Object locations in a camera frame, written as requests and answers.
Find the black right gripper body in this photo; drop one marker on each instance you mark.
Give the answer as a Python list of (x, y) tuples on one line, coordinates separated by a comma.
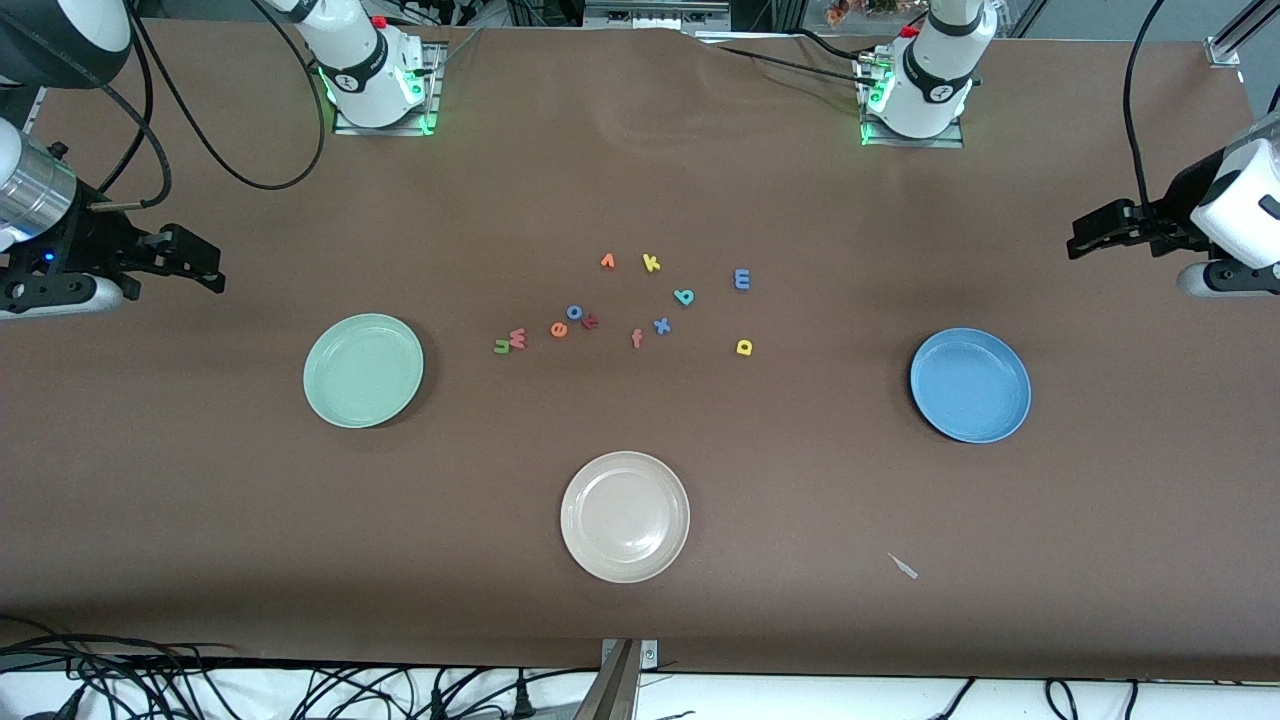
[(82, 245)]

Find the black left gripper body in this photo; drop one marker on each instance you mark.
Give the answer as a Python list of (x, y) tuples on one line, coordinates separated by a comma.
[(1177, 213)]

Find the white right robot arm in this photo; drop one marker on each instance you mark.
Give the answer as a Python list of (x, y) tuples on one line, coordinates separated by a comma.
[(360, 60)]

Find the blue plate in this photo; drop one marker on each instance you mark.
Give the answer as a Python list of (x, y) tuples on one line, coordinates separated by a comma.
[(970, 385)]

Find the green plate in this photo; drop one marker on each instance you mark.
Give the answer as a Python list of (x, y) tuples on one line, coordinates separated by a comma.
[(362, 372)]

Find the orange decorative object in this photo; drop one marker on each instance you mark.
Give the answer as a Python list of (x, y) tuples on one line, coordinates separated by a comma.
[(838, 11)]

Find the brown table cover sheet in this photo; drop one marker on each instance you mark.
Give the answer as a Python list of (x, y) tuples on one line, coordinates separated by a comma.
[(640, 180)]

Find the grey equipment box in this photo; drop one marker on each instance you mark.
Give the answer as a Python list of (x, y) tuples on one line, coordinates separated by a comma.
[(655, 14)]

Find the beige plate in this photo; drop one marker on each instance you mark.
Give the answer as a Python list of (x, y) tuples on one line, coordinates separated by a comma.
[(625, 517)]

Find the black power plug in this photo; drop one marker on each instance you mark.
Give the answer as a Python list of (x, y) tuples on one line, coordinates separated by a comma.
[(520, 700)]

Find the aluminium support beam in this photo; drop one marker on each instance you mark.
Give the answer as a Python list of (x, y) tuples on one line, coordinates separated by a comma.
[(612, 690)]

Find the aluminium frame extrusion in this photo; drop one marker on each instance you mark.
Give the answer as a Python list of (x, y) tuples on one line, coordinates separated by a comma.
[(32, 108), (1235, 38)]

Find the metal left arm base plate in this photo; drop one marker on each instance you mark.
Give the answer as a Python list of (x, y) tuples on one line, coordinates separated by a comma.
[(955, 140)]

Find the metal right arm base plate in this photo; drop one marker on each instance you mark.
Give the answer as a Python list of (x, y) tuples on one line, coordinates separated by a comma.
[(432, 115)]

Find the silver bracket plate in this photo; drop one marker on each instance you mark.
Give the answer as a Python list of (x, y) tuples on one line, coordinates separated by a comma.
[(650, 653)]

